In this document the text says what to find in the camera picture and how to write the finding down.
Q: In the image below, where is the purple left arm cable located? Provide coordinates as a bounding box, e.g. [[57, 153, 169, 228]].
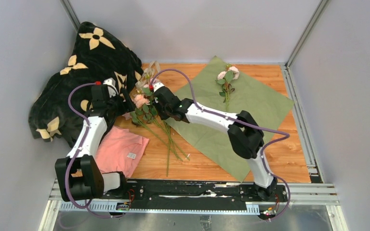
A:
[[64, 81, 132, 219]]

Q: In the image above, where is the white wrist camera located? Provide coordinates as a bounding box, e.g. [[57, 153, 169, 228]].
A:
[[149, 82, 165, 92], [103, 78, 118, 97]]

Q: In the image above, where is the green and tan wrapping paper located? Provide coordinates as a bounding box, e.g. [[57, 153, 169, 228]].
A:
[[167, 56, 294, 182]]

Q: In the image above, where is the black blanket with cream flowers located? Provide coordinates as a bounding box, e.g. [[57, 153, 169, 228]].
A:
[[28, 22, 143, 147]]

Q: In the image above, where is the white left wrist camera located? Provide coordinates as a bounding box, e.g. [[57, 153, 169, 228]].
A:
[[103, 78, 118, 97]]

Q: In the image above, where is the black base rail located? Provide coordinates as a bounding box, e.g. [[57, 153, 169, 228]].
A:
[[51, 178, 339, 215]]

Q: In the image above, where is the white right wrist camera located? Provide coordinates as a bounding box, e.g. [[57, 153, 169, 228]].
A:
[[149, 82, 165, 92]]

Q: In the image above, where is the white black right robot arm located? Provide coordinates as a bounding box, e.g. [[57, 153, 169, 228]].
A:
[[150, 83, 278, 201]]

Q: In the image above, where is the pink folded cloth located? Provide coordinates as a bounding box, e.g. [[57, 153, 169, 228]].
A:
[[95, 126, 150, 178]]

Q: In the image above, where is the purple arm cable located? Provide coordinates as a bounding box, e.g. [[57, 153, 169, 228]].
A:
[[150, 68, 291, 220], [64, 81, 132, 219]]

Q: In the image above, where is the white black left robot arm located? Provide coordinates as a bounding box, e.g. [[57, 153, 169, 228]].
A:
[[54, 79, 134, 203]]

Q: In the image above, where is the beige ribbon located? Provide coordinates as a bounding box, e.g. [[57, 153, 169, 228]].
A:
[[135, 61, 161, 90]]

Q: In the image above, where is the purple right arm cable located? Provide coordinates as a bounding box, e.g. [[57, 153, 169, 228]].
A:
[[150, 68, 291, 220]]

